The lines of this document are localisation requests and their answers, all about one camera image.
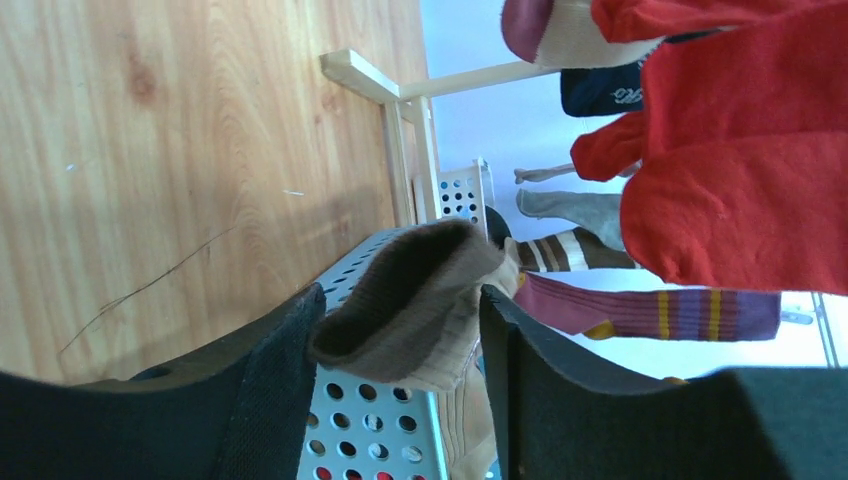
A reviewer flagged red snowman sock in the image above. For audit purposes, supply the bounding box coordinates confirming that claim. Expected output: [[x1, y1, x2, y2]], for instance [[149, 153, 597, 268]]
[[590, 1, 847, 44]]

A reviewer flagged blue plastic basket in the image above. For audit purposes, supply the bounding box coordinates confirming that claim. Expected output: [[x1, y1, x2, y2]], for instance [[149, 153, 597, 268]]
[[294, 225, 452, 480]]

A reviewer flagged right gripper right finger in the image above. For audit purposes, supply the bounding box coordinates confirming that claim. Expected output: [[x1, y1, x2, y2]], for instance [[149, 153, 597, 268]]
[[480, 285, 847, 479]]

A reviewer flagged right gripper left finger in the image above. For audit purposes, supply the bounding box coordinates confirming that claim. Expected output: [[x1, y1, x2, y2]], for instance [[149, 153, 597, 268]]
[[1, 284, 326, 479]]

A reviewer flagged red santa sock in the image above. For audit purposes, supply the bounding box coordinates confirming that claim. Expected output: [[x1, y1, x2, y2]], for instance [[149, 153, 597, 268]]
[[621, 1, 847, 294]]

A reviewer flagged maroon purple striped beige sock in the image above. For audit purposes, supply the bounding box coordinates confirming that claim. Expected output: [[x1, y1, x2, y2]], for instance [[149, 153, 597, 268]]
[[501, 0, 663, 69]]

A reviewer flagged maroon purple yellow striped sock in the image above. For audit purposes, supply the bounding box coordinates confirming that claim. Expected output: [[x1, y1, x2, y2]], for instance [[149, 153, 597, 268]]
[[514, 274, 781, 342]]

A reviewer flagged grey sock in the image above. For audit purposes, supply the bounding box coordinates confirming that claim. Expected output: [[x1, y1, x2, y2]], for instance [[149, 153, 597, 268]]
[[516, 189, 625, 252]]

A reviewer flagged brown striped sock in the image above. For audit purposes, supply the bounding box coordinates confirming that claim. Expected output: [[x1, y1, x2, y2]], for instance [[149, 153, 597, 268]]
[[504, 227, 641, 273]]

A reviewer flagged navy santa ho sock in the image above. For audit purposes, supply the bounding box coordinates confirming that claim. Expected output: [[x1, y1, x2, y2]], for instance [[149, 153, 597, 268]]
[[560, 61, 643, 118]]

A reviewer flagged white plastic basket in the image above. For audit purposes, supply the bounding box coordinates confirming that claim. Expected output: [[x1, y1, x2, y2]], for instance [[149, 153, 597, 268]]
[[438, 157, 495, 234]]

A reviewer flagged beige brown cuff sock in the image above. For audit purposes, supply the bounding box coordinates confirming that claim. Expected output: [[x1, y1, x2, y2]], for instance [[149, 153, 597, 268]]
[[309, 219, 519, 479]]

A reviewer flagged wooden clothes rack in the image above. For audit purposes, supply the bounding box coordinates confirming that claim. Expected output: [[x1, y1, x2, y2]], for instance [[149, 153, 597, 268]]
[[320, 49, 558, 226]]

